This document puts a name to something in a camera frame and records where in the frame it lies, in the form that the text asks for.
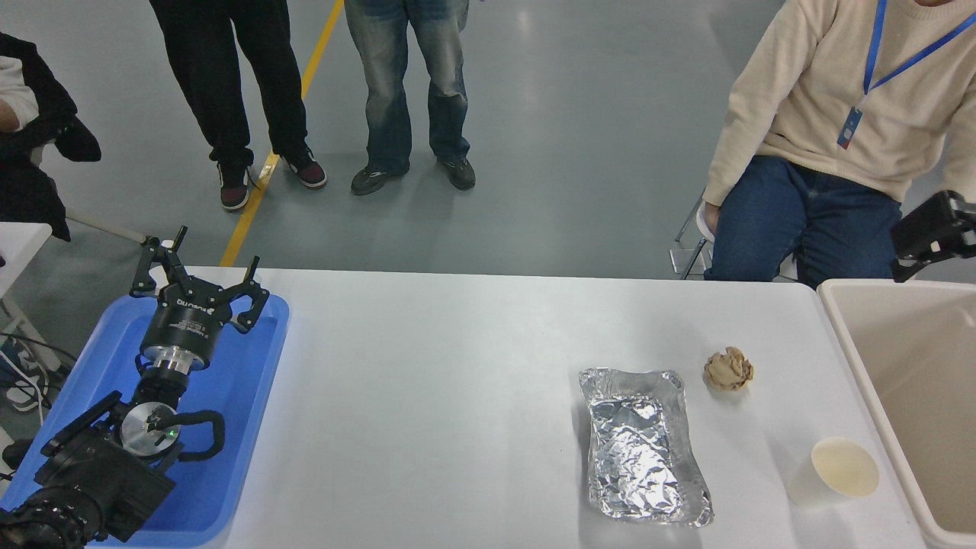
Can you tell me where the crumpled tan paper ball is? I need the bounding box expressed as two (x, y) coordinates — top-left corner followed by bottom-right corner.
(703, 346), (755, 393)

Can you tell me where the large pale bin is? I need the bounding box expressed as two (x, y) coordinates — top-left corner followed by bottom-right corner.
(817, 278), (976, 549)

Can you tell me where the blue plastic tray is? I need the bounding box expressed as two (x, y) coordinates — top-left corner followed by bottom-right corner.
(0, 292), (291, 548)

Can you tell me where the black cable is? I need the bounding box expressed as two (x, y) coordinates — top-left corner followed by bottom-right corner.
(0, 332), (77, 382)

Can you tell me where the blue lanyard with badge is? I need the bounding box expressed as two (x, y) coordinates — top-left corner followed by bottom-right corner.
(836, 0), (976, 150)

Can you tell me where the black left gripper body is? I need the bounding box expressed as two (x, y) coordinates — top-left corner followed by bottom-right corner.
(141, 282), (234, 365)

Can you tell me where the crinkled foil tray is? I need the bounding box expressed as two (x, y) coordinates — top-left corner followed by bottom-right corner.
(577, 368), (715, 528)

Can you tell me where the white metal chair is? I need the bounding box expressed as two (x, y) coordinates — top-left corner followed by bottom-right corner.
(669, 191), (725, 281)

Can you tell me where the grey white sneaker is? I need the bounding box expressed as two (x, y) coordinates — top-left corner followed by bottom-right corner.
(0, 339), (50, 413)

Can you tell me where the white metal bar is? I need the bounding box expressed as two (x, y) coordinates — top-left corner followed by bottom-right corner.
(65, 212), (149, 246)

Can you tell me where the white paper cup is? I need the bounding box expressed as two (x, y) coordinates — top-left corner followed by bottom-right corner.
(785, 436), (881, 507)

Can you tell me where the person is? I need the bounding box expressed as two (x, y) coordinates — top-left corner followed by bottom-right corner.
(0, 30), (102, 243)
(343, 0), (477, 196)
(700, 0), (976, 287)
(149, 0), (329, 212)

